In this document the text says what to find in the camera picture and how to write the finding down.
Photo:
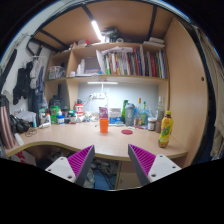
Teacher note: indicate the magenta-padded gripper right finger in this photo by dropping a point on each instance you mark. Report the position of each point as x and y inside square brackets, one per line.
[163, 166]

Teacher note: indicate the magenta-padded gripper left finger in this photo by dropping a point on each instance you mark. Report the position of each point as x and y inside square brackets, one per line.
[60, 166]

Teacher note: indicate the yellow-labelled drink bottle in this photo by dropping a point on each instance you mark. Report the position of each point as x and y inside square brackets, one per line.
[165, 131]

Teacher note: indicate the brown jar with white lid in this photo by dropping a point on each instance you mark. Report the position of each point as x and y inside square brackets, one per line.
[152, 124]

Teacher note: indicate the white bottle with blue label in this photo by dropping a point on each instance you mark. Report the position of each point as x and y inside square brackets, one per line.
[60, 119]

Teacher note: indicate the flat round red coaster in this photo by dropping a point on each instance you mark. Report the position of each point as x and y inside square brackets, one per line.
[127, 132]

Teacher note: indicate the green glass bottle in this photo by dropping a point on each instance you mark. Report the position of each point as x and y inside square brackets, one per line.
[144, 116]

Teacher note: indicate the tall clear bottle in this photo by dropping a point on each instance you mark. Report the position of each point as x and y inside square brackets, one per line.
[160, 111]

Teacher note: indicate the green canister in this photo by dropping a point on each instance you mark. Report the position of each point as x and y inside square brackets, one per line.
[54, 111]

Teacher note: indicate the clear glass bottle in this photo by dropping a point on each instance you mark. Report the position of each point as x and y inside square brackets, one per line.
[138, 115]

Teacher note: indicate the orange plastic cup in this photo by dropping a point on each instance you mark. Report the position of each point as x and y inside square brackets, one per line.
[104, 126]

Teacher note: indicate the white jar with red label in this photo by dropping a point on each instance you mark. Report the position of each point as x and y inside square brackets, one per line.
[79, 109]

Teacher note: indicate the pink tumbler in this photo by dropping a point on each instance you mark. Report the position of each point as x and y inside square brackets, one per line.
[5, 128]

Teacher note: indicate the green plastic bottle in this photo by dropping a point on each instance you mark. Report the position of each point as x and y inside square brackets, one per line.
[124, 111]

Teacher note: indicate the pink pouch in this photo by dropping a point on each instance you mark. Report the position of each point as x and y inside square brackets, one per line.
[103, 112]

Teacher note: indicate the blue and white box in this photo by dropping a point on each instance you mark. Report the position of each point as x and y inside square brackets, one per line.
[115, 116]

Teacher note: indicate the white power strip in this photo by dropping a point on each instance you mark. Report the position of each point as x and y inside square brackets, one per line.
[98, 95]

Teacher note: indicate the hanging dark clothes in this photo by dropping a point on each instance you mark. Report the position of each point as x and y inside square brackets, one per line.
[23, 83]

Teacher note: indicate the white desk lamp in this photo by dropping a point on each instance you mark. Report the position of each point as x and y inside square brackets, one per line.
[102, 83]

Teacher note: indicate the wooden shelf unit with books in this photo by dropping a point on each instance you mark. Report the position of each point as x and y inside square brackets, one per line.
[123, 63]

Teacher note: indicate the ceiling light tube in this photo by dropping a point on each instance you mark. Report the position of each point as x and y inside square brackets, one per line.
[97, 30]

